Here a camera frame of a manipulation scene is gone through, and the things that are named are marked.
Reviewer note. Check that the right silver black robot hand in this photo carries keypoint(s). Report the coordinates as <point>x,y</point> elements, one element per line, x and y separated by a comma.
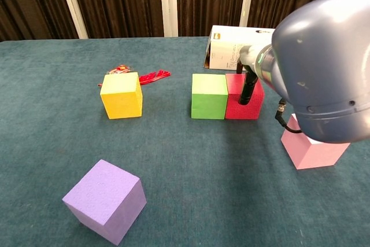
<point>249,88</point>

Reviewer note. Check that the red foam cube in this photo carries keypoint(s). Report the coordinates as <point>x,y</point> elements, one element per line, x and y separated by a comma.
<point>248,111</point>

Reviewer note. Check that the yellow foam cube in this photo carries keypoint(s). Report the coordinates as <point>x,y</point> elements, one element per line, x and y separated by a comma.
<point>121,99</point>

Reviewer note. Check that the green foam cube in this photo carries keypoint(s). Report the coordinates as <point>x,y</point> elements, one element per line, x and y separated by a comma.
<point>208,102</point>

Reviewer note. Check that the white printed cardboard box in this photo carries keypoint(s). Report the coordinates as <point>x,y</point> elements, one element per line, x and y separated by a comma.
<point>222,53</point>

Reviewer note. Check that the pink foam cube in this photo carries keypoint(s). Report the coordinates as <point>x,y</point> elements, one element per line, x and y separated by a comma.
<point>312,154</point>

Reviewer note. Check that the blue felt table cloth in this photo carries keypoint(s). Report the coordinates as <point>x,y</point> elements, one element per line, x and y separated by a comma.
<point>202,171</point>

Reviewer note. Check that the red feather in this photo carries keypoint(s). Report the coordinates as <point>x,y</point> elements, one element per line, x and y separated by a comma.
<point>153,77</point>

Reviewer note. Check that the red wrapped candy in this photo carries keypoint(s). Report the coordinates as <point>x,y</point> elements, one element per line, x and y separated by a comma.
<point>120,69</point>

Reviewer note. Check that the purple foam cube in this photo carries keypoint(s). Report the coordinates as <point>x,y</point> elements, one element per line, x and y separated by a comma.
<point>101,195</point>

